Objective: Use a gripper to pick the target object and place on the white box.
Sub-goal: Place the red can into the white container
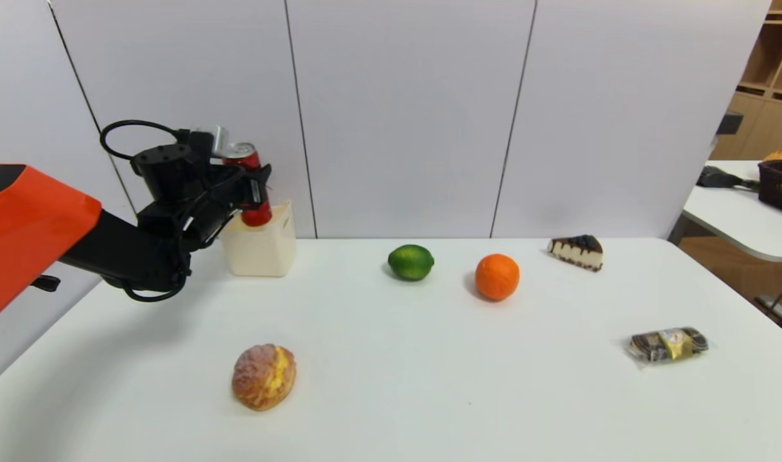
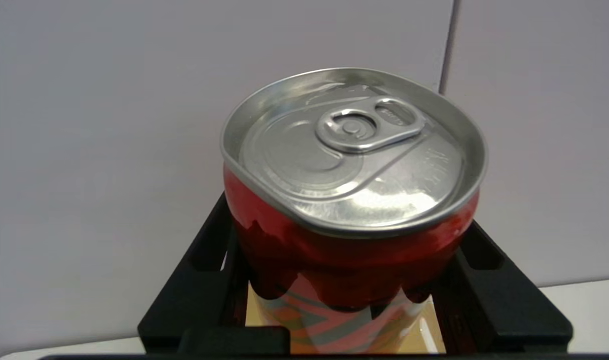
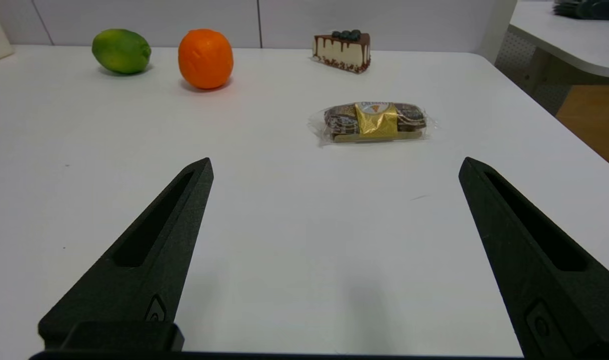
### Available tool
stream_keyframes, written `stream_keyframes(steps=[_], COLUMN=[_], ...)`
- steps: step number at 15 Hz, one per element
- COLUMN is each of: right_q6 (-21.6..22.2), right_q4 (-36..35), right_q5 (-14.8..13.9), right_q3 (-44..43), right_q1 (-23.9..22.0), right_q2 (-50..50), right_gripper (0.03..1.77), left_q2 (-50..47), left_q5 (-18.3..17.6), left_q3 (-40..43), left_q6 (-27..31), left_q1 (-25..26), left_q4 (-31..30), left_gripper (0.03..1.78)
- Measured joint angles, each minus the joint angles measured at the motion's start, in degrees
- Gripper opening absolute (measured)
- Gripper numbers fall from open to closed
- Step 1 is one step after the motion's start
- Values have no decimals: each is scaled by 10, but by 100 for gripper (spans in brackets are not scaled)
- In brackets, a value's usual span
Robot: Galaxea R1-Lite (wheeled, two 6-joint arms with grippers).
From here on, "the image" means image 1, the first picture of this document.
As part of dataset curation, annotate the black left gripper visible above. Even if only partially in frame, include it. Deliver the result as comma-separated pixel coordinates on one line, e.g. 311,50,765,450
208,163,272,212

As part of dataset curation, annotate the red cola can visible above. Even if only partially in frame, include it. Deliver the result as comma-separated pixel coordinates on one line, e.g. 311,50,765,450
223,142,274,227

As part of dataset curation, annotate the white plastic box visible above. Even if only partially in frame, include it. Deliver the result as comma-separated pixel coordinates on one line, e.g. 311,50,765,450
221,200,298,278

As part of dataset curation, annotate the green lime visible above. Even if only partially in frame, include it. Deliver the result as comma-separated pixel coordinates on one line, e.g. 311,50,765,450
387,244,435,282

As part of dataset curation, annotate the golden cream puff bread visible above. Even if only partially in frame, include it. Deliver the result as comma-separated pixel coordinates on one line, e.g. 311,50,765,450
231,343,297,412

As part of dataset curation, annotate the orange fruit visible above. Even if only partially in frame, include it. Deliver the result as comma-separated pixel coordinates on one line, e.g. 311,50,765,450
474,253,521,302

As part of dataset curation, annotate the chocolate cheesecake slice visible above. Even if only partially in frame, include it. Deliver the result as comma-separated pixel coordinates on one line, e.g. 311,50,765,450
546,235,604,273

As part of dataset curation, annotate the wrapped chocolate snack pack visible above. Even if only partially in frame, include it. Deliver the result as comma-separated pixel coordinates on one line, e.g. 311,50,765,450
625,326,711,368

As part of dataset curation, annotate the black brush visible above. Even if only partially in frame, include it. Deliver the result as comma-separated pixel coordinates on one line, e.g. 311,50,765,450
695,165,760,192

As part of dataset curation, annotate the white side table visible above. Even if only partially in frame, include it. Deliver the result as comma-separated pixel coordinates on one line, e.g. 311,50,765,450
667,159,782,262

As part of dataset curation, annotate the wooden shelf unit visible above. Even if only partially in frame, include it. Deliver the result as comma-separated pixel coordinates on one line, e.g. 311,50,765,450
708,0,782,161

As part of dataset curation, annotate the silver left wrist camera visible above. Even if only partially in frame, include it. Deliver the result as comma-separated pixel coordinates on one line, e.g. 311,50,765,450
207,125,232,158

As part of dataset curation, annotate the black camera cable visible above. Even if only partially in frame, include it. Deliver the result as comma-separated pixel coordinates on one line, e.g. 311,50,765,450
100,119,194,161

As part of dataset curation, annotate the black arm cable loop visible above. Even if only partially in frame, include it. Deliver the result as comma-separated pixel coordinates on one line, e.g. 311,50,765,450
120,268,191,303

